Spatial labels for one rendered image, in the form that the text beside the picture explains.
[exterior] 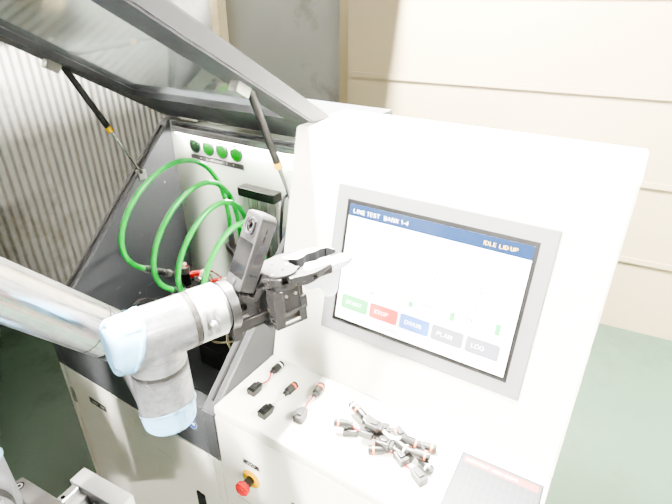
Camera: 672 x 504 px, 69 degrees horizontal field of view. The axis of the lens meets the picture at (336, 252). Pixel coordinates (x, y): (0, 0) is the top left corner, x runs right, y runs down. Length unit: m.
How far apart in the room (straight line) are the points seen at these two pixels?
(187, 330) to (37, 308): 0.19
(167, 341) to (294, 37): 3.05
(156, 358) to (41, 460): 2.05
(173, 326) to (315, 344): 0.64
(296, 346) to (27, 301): 0.72
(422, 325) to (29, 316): 0.72
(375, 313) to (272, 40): 2.77
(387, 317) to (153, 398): 0.58
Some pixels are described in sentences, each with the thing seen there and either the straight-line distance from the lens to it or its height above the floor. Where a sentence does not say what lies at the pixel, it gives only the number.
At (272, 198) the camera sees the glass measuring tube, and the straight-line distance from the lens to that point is 1.48.
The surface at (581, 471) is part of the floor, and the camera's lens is 2.54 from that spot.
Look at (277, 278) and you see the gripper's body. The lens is 0.69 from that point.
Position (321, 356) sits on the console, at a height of 1.03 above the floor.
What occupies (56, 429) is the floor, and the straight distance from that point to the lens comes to 2.79.
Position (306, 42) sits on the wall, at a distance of 3.51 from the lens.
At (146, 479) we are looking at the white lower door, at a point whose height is 0.47.
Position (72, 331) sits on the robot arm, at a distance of 0.75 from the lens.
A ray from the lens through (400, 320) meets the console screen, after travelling 1.09.
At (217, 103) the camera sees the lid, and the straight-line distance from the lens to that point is 1.39.
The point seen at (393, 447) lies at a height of 1.00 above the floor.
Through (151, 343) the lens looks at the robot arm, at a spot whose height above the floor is 1.45.
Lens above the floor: 1.82
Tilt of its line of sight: 28 degrees down
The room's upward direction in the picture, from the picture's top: straight up
